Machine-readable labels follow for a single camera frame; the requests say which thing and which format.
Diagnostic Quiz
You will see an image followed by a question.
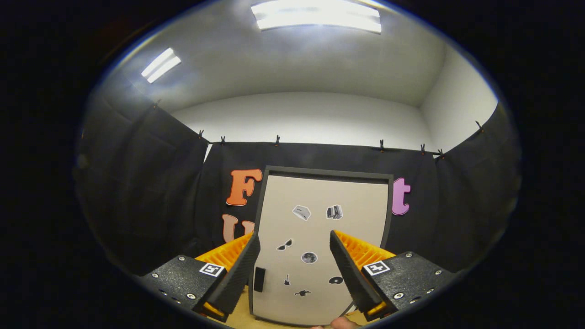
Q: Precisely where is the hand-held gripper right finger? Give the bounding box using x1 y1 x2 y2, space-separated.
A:
329 230 460 321

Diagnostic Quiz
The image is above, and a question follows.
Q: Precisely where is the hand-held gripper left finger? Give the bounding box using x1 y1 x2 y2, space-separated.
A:
137 232 261 323

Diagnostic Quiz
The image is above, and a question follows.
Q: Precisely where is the beige shoe cabinet door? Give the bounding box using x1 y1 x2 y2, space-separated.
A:
252 175 389 326

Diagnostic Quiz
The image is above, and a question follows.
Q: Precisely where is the dark grey shoe cabinet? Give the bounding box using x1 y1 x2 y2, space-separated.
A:
249 165 394 327

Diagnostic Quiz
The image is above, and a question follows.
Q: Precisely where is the black backdrop cloth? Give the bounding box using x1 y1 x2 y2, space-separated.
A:
75 73 521 275

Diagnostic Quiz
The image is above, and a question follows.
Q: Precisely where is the row of black cloth clips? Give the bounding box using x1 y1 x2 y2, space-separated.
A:
153 98 484 159

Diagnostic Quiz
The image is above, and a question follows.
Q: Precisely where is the small ceiling light panel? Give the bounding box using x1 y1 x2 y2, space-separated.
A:
141 48 182 84

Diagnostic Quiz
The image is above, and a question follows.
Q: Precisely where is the large ceiling light panel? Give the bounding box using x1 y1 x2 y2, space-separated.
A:
250 0 382 33

